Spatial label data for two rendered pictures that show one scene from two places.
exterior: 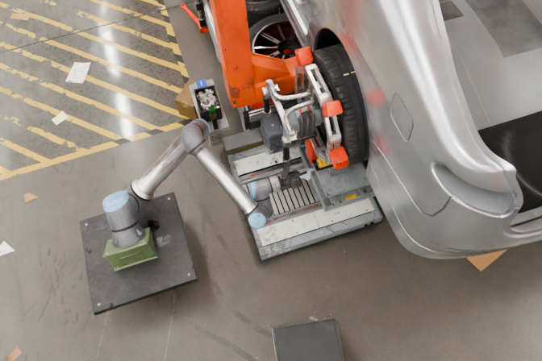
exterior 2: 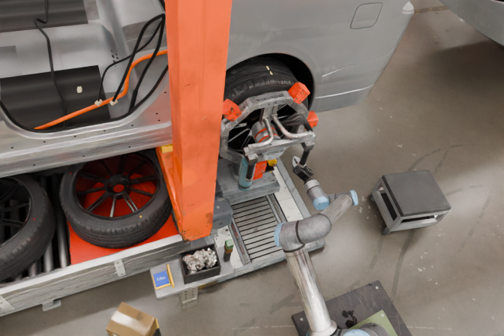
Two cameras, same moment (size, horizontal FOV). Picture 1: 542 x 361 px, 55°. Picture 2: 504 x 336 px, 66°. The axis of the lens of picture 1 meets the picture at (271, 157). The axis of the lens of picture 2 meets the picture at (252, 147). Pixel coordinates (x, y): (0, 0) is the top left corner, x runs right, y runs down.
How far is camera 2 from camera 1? 257 cm
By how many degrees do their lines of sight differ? 56
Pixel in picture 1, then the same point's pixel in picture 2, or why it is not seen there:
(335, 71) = (268, 79)
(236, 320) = (376, 266)
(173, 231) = (338, 309)
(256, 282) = (341, 251)
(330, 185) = (265, 177)
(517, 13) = not seen: outside the picture
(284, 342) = (411, 206)
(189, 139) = (322, 223)
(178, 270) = (376, 298)
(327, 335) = (397, 179)
